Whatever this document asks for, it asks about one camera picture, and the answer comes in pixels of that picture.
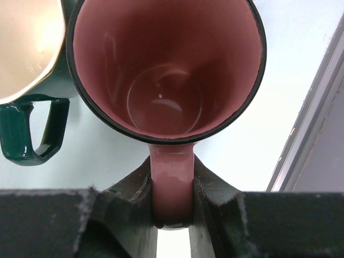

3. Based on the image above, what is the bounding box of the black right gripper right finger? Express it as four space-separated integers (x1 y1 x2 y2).
189 159 343 257

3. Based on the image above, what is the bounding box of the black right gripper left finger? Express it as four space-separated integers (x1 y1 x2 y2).
1 160 157 257

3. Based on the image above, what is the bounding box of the pink face pattern mug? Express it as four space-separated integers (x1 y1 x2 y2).
66 1 267 230

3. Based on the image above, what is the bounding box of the dark green mug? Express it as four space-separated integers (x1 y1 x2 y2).
1 0 78 166

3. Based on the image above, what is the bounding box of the grey aluminium frame rail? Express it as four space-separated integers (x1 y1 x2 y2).
266 17 343 192

